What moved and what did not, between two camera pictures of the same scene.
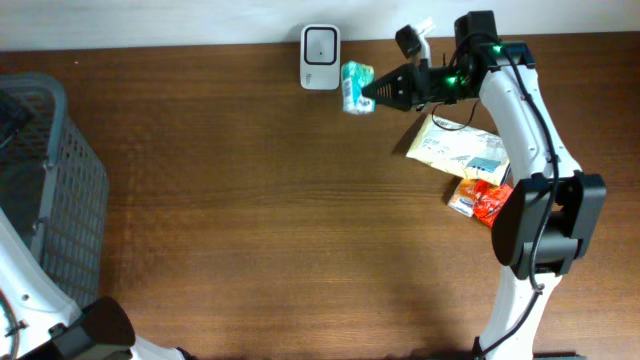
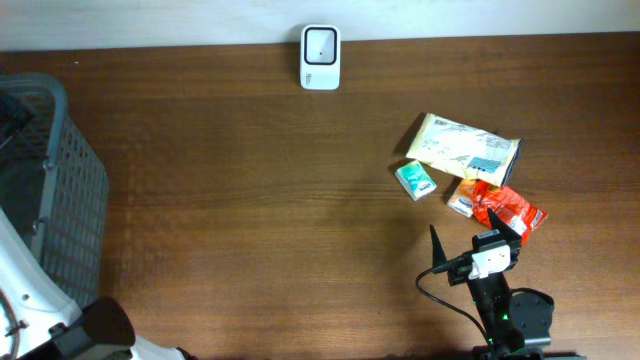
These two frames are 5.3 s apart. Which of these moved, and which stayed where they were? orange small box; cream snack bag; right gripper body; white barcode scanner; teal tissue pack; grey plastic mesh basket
Moved: right gripper body; teal tissue pack
Stayed: grey plastic mesh basket; white barcode scanner; orange small box; cream snack bag
